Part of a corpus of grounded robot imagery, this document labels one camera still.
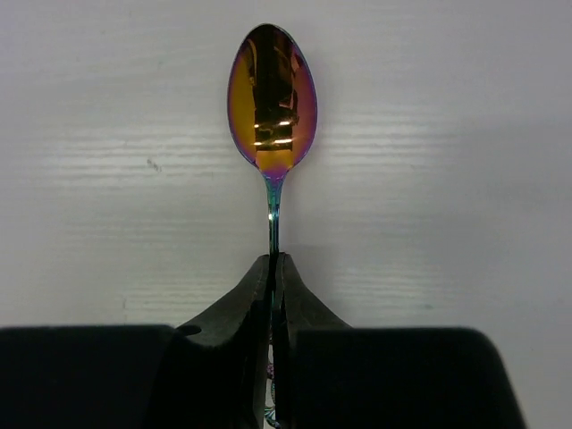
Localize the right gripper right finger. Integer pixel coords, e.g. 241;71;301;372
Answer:
274;254;526;428

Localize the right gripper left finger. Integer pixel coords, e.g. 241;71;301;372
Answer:
1;256;271;428

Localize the gold metal spoon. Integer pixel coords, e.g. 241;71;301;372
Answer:
226;23;318;428

